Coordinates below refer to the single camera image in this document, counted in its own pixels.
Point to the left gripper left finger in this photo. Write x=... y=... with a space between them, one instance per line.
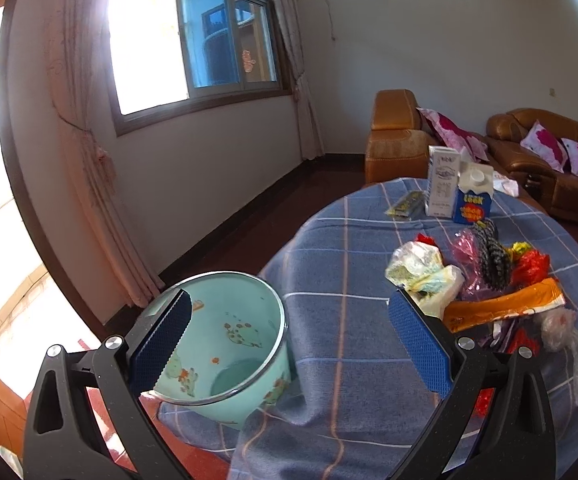
x=62 y=439

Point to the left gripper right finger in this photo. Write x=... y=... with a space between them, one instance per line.
x=516 y=439

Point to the red orange blue foil wrapper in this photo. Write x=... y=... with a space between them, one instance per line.
x=529 y=266

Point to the black foam net sleeve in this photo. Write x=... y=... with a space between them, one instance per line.
x=494 y=262

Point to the pink cellophane wrapper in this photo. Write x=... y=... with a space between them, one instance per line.
x=468 y=255

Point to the teal cartoon trash bin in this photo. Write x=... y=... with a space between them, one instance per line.
x=232 y=358

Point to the clear plastic bag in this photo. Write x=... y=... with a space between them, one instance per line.
x=558 y=331

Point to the orange snack bag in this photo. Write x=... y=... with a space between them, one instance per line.
x=540 y=297

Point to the blue plaid tablecloth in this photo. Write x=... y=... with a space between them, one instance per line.
x=357 y=403

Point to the crumpled white tissue wrapper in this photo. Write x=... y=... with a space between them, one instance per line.
x=418 y=268

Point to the brown leather long sofa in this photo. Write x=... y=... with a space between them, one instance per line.
x=556 y=193

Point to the blue white juice carton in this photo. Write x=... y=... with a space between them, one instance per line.
x=474 y=193

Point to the black yellow snack packet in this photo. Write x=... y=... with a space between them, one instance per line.
x=408 y=207

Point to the tall white milk carton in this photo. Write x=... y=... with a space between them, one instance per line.
x=442 y=181

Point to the pink floral pillow on chaise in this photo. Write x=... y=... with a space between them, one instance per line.
x=455 y=137

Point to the orange leather chaise sofa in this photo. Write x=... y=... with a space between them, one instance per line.
x=399 y=138

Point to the left pink curtain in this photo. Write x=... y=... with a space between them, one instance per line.
x=72 y=28

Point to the pink curtain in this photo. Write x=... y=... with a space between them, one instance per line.
x=311 y=145
x=72 y=28

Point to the right pink curtain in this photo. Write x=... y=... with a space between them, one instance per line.
x=311 y=145

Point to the window with brown frame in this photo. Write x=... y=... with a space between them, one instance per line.
x=168 y=58

